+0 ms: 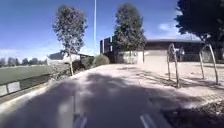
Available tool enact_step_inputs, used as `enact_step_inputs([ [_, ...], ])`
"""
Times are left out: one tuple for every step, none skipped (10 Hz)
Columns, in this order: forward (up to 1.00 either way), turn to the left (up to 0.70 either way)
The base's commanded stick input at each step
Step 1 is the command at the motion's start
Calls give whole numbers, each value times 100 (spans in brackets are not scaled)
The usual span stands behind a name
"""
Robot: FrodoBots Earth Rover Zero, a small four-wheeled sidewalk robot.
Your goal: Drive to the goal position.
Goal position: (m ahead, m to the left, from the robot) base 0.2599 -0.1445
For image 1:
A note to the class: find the tall dark tree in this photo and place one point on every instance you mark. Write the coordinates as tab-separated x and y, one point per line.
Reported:
129	26

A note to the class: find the dark mulch bed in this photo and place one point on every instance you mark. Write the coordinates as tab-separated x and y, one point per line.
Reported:
200	116

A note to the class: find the slim leafy tree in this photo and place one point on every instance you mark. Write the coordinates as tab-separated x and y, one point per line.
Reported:
69	26

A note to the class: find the large dark tree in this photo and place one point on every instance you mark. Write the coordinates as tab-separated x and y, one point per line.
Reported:
203	16

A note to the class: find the tall thin pole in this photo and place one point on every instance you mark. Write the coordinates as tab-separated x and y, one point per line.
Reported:
95	23

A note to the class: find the pale paved path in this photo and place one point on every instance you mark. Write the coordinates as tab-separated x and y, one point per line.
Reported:
116	90

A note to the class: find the small white house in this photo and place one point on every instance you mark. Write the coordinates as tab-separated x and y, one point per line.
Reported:
60	58

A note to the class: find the row of distant trees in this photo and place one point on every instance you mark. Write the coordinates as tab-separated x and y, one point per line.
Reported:
20	61

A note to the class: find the low grey fence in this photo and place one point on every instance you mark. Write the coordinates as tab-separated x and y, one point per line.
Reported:
20	85

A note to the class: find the metal hoop barrier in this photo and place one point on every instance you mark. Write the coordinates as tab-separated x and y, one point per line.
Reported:
208	61
173	63

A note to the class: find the low dark-roofed building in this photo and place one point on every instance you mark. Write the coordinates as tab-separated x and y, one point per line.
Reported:
160	50

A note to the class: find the green grass field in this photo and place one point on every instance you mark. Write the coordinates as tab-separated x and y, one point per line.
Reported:
20	72

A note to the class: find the green bush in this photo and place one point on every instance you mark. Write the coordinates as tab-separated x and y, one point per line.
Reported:
100	60

